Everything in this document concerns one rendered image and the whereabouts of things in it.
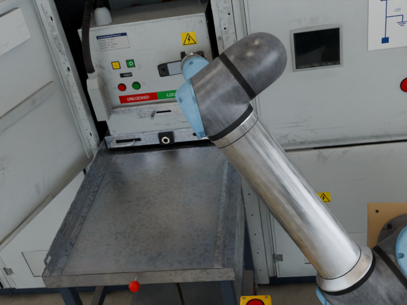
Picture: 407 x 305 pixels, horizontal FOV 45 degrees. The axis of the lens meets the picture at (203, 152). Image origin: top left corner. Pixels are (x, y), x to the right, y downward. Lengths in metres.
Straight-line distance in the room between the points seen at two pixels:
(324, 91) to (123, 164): 0.86
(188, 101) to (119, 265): 0.76
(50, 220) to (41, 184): 0.50
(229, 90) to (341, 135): 1.07
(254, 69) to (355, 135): 1.08
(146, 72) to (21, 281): 1.42
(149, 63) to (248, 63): 0.99
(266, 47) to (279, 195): 0.31
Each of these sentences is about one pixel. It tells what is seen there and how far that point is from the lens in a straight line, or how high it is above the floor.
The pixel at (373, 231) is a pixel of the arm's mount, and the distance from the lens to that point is 1.47.
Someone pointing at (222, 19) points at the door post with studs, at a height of 1.37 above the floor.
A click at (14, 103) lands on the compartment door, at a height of 1.25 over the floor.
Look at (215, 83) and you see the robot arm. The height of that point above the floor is 1.51.
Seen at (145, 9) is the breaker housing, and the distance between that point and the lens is 2.04.
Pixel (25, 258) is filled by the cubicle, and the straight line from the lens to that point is 2.72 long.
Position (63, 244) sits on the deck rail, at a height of 0.86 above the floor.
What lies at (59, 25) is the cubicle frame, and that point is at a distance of 1.96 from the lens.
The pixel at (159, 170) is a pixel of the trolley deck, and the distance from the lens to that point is 1.96.
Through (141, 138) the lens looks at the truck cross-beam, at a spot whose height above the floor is 0.90.
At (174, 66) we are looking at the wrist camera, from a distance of 1.74.
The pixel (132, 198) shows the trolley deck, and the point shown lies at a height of 0.85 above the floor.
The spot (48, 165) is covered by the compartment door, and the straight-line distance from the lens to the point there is 2.01.
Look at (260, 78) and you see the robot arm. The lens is 1.00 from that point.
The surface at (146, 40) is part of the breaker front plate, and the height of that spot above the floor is 1.32.
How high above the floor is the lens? 1.93
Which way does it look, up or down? 32 degrees down
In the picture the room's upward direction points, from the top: 11 degrees counter-clockwise
